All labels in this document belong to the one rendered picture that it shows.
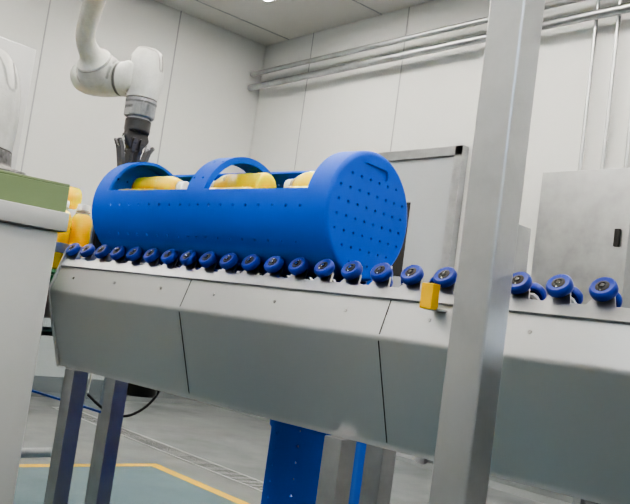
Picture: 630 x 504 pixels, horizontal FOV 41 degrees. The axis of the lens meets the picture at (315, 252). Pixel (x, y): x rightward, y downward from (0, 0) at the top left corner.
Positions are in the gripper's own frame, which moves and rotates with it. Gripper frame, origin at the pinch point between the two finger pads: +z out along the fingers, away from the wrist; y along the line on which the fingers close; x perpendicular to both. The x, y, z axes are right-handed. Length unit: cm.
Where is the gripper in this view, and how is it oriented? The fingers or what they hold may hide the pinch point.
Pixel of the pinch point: (127, 187)
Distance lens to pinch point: 247.0
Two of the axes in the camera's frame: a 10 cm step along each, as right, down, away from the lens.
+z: -1.4, 9.9, -0.8
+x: 7.3, 0.5, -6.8
